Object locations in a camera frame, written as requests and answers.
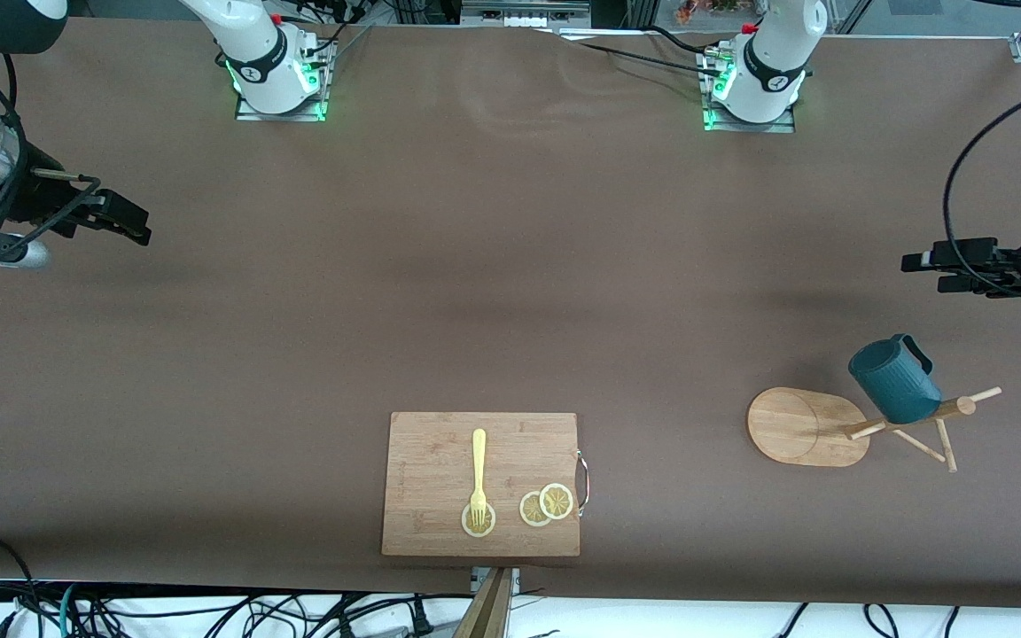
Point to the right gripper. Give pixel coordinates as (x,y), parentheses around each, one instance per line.
(39,200)

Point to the teal ribbed cup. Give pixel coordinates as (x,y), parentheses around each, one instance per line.
(896,390)

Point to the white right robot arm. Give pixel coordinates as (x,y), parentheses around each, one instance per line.
(253,44)

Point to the wooden cup rack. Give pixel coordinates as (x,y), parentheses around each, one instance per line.
(794,425)

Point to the brown table cover mat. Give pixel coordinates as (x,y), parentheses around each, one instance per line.
(209,487)

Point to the orange background clutter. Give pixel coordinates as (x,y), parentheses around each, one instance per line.
(705,9)

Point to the wooden cutting board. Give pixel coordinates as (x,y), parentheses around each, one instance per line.
(431,470)

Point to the yellow plastic fork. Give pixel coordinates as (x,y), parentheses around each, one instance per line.
(479,461)

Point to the grey power strip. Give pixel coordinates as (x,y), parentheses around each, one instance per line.
(524,16)

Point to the lemon slice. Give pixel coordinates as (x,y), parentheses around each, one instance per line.
(530,512)
(557,501)
(479,530)

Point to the black power plug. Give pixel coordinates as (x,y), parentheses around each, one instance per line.
(422,620)

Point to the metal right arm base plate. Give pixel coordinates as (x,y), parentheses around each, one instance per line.
(298,115)

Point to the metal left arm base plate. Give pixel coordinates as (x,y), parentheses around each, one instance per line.
(745,127)

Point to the metal bracket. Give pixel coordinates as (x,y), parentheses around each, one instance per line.
(478,578)

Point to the wooden post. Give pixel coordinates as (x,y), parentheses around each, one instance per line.
(486,616)

